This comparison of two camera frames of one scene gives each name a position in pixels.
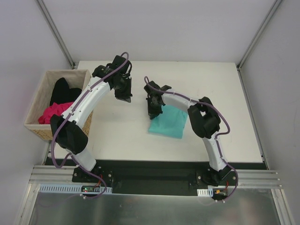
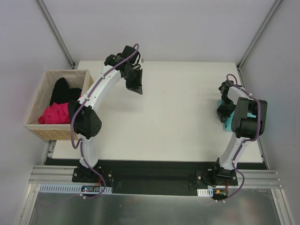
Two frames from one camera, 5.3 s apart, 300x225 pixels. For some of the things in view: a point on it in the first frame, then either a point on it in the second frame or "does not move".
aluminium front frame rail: [246, 178] does not move
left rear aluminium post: [55, 32] does not move
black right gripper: [153, 108] to [222, 112]
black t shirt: [61, 93] does not move
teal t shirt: [171, 122] to [228, 123]
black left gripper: [123, 92] to [134, 83]
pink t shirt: [55, 108] does not move
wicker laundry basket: [75, 78] does not move
